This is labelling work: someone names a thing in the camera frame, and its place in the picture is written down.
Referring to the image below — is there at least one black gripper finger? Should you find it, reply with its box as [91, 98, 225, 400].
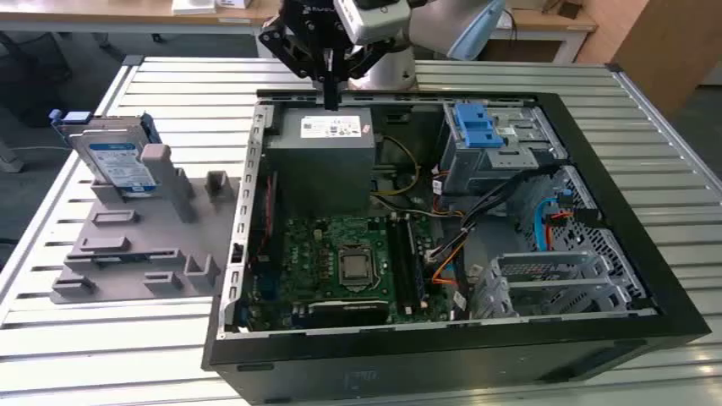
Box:
[257, 16, 338, 112]
[332, 40, 398, 112]

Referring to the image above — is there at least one hard disk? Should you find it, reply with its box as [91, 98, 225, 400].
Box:
[47, 109, 164, 200]

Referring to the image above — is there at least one metal disk bay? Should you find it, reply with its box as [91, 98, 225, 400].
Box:
[470, 251, 647, 321]

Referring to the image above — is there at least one blue plastic drive latch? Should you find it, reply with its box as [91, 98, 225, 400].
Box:
[452, 103, 506, 149]

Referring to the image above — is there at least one wooden desk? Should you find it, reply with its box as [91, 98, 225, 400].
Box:
[0, 0, 599, 64]

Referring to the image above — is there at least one grey power supply unit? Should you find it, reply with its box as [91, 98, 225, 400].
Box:
[262, 106, 377, 217]

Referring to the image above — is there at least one metal optical drive cage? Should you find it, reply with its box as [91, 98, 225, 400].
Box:
[438, 101, 567, 200]

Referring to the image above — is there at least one CPU socket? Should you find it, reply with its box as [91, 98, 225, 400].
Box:
[334, 243, 380, 295]

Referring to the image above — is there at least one black bin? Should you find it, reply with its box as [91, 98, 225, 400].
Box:
[0, 31, 74, 130]

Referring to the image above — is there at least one green motherboard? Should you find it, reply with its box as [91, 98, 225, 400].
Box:
[246, 213, 456, 332]

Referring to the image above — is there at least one silver CPU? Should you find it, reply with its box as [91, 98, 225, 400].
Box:
[338, 255, 374, 283]

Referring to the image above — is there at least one grey parts rack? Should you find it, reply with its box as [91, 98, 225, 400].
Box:
[47, 143, 242, 305]

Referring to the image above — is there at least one RAM stick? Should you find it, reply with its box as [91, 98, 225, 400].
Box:
[89, 253, 149, 266]
[404, 217, 428, 312]

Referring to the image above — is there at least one brown wooden cabinet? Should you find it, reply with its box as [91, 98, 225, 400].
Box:
[573, 0, 722, 122]

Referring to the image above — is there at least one black graphics card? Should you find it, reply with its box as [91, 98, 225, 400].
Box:
[302, 298, 390, 329]

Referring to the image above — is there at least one black PC case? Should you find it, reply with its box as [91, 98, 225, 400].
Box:
[200, 87, 711, 405]

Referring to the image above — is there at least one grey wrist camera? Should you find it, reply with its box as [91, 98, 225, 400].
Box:
[332, 0, 412, 45]

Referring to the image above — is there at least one yellow wire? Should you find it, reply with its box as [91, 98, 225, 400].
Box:
[370, 134, 421, 198]

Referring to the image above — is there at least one black cable bundle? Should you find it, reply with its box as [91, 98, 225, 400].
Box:
[449, 164, 565, 322]

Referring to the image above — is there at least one blue data wire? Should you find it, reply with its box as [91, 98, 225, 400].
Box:
[532, 192, 575, 255]

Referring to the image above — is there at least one orange wire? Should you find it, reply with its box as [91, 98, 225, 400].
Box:
[430, 243, 466, 291]

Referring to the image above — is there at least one coloured power wire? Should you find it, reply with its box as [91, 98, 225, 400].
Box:
[549, 209, 601, 229]

